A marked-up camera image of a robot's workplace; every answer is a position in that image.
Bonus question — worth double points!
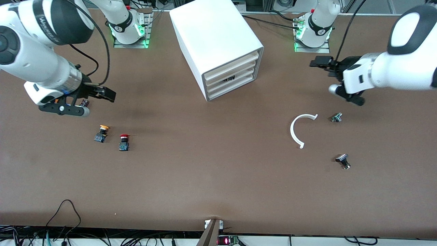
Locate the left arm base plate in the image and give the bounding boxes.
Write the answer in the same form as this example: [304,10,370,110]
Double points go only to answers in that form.
[294,16,331,54]

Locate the white plastic drawer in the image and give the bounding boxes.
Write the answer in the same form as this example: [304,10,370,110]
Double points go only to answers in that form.
[207,75,255,100]
[205,61,257,87]
[204,52,259,81]
[206,68,256,94]

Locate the black-headed selector switch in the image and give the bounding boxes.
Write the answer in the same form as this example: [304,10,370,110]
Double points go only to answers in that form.
[335,154,351,170]

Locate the white curved plastic strip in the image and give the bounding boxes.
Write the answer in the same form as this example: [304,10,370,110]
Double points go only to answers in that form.
[290,114,319,149]

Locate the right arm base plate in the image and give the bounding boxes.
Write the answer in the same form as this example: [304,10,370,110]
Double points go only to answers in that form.
[113,9,151,49]

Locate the thin black cable loop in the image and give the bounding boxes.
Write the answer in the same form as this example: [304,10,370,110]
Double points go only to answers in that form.
[45,200,82,236]

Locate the circuit board with red display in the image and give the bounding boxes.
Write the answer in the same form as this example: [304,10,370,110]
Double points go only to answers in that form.
[217,235,240,246]

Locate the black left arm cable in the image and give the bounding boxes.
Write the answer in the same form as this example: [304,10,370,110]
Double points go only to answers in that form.
[336,0,367,63]

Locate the black cables across table edge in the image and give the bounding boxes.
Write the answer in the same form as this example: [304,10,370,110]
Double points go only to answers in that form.
[241,10,302,30]

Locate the white drawer cabinet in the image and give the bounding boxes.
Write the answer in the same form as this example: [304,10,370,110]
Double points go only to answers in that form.
[170,0,264,102]

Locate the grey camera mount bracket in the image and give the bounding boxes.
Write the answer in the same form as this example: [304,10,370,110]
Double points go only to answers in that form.
[196,219,224,246]

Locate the yellow push button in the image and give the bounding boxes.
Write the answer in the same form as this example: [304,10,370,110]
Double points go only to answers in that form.
[94,125,110,143]

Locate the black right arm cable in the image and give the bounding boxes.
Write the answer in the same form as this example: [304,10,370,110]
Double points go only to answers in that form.
[67,0,110,86]

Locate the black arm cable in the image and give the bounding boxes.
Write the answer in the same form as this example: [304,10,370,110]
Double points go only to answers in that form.
[67,0,110,86]
[336,0,367,63]

